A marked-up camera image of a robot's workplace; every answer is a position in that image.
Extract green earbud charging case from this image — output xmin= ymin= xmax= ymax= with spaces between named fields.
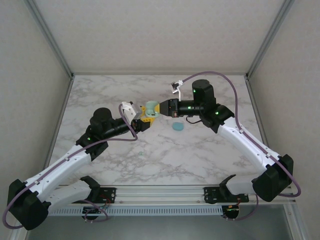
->
xmin=144 ymin=100 xmax=161 ymax=118

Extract blue earbud charging case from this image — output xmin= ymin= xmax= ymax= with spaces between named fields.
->
xmin=171 ymin=121 xmax=185 ymax=132

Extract black left controller board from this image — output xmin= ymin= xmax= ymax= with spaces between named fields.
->
xmin=82 ymin=206 xmax=106 ymax=221

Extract black controller board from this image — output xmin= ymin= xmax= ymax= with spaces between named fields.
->
xmin=82 ymin=206 xmax=106 ymax=221
xmin=223 ymin=204 xmax=241 ymax=221

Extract black right controller board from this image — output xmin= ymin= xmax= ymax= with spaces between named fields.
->
xmin=223 ymin=204 xmax=241 ymax=221

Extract aluminium frame crossbar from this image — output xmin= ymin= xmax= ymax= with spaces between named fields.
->
xmin=72 ymin=71 xmax=248 ymax=76

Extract aluminium table side rail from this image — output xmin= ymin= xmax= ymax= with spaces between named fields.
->
xmin=245 ymin=76 xmax=273 ymax=156
xmin=43 ymin=76 xmax=75 ymax=168

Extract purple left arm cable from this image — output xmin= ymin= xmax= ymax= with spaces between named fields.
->
xmin=3 ymin=104 xmax=139 ymax=230

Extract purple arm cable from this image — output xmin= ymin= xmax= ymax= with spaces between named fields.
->
xmin=3 ymin=104 xmax=139 ymax=230
xmin=180 ymin=71 xmax=302 ymax=222

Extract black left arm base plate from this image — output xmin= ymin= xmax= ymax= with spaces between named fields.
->
xmin=70 ymin=186 xmax=117 ymax=204

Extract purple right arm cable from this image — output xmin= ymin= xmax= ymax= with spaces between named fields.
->
xmin=180 ymin=71 xmax=302 ymax=222

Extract aluminium mounting rail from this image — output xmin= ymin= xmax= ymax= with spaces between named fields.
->
xmin=47 ymin=184 xmax=293 ymax=206

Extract aluminium frame post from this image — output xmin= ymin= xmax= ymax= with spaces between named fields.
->
xmin=23 ymin=0 xmax=75 ymax=80
xmin=245 ymin=0 xmax=296 ymax=80

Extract grey slotted cable duct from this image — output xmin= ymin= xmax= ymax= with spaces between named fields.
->
xmin=48 ymin=206 xmax=224 ymax=216

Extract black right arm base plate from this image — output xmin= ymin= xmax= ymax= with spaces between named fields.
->
xmin=203 ymin=186 xmax=250 ymax=204

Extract aluminium frame leg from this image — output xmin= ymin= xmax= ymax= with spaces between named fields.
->
xmin=9 ymin=226 xmax=35 ymax=240
xmin=284 ymin=202 xmax=310 ymax=240

